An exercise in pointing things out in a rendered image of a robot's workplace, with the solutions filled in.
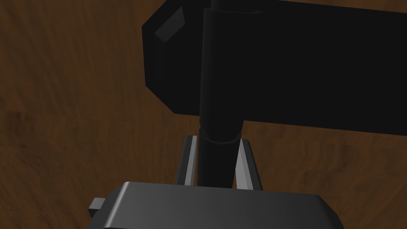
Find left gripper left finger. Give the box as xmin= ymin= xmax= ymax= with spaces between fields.
xmin=174 ymin=135 xmax=198 ymax=187

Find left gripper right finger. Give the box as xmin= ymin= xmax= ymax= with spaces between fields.
xmin=235 ymin=138 xmax=264 ymax=191

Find black round post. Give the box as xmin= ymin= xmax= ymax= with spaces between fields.
xmin=196 ymin=0 xmax=263 ymax=189

